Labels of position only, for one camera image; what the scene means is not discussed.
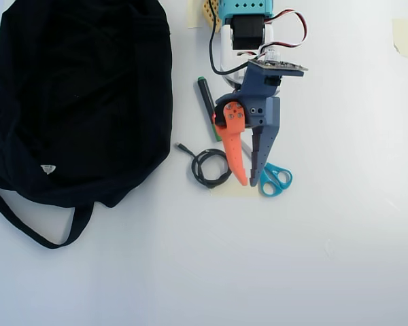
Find camera circuit board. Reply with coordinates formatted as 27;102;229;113
247;56;309;78

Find torn masking tape strip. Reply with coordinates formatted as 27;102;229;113
392;17;408;58

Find white red black servo wire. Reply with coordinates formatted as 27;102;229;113
237;9;309;58

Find narrow masking tape strip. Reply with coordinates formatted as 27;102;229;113
186;0;205;30

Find wide masking tape strip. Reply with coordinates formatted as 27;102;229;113
209;181;260;199

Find black fabric bag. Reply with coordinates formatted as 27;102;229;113
0;0;174;251

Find black marker with green cap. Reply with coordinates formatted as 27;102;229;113
194;76;224;143

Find coiled black USB cable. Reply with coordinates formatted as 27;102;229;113
175;141;233;190

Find scissors with blue handles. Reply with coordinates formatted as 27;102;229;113
240;138;294;198

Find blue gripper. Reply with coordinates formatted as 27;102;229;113
213;60;304;187

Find yellow perforated block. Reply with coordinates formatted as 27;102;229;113
201;0;222;35

